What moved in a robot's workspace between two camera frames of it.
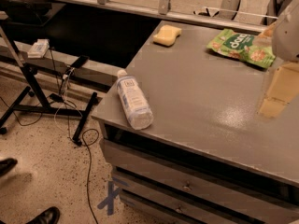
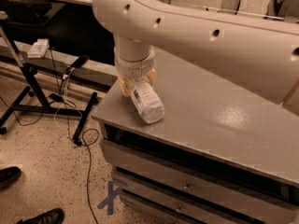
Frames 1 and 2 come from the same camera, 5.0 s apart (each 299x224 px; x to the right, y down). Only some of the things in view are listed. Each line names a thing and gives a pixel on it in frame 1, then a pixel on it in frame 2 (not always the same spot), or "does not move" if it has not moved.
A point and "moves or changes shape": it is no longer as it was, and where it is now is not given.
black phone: (79, 62) does not move
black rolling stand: (44, 108) does not move
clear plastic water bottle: (134, 101) moves or changes shape
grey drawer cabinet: (208, 156) does not move
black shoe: (7, 164) → (8, 175)
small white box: (39, 49) does not move
